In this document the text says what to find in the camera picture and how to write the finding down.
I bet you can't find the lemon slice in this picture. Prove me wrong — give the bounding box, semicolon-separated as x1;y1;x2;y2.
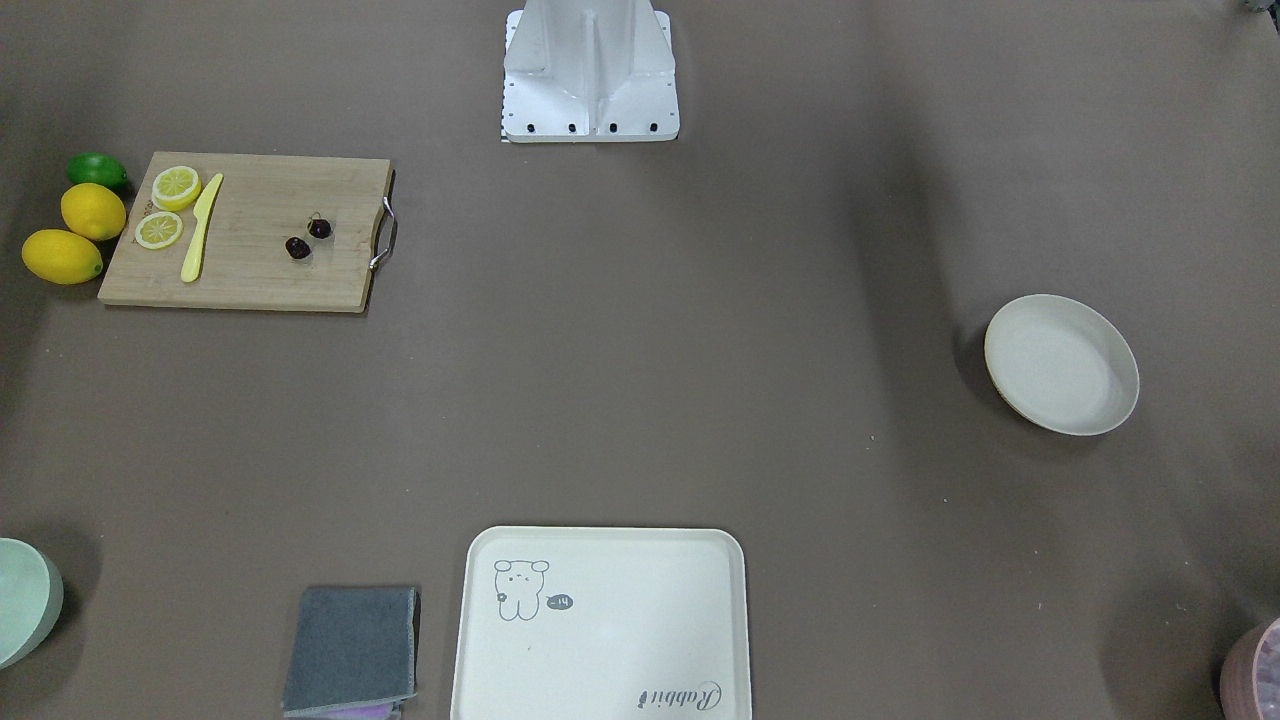
151;165;204;213
134;211;186;250

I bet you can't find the pink bowl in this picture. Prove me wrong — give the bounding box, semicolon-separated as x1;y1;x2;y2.
1219;618;1279;719

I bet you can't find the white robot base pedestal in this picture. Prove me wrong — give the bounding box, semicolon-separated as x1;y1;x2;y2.
500;1;681;143

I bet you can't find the lemon slice upper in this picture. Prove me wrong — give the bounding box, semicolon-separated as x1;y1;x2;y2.
151;165;204;213

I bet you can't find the grey folded cloth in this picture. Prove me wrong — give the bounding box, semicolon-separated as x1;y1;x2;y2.
282;585;419;719

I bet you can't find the mint green bowl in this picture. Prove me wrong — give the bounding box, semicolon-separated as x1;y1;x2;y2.
1;538;64;667

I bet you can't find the yellow plastic knife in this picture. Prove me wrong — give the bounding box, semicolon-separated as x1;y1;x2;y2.
180;173;224;283

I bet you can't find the yellow lemon lower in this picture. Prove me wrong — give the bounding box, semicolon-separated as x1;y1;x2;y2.
20;229;105;284

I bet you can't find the yellow lemon upper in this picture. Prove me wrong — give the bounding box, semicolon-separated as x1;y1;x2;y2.
60;183;128;242

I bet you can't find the lemon slice lower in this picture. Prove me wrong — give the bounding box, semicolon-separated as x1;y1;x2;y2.
134;211;186;250

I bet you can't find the wooden cutting board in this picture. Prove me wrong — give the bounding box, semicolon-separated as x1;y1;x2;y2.
99;151;396;314

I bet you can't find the green lime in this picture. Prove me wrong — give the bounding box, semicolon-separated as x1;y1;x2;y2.
65;152;131;192

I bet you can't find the cream rabbit tray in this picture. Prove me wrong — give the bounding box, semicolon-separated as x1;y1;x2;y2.
451;527;753;719

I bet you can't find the round cream plate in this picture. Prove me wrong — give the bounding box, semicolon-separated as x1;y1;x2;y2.
983;293;1140;437

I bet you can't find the dark red cherry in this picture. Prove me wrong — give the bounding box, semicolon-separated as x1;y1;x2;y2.
284;237;312;261
306;211;333;240

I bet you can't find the yellow lemon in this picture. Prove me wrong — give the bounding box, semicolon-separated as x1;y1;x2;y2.
60;183;128;242
20;229;105;284

